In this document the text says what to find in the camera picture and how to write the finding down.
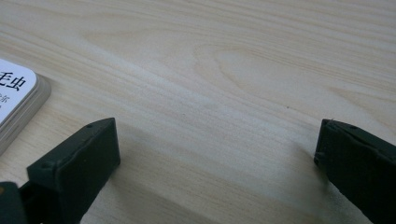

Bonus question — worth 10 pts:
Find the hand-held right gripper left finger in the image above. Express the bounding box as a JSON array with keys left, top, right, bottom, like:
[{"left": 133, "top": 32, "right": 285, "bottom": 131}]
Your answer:
[{"left": 18, "top": 117, "right": 121, "bottom": 224}]

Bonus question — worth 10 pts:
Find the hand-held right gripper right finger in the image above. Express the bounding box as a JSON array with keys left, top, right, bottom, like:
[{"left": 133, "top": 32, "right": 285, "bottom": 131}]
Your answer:
[{"left": 313, "top": 119, "right": 396, "bottom": 224}]

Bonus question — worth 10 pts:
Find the white caterpillar picture book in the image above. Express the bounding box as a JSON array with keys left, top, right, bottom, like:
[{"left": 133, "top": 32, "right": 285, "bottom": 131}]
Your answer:
[{"left": 0, "top": 58, "right": 52, "bottom": 156}]

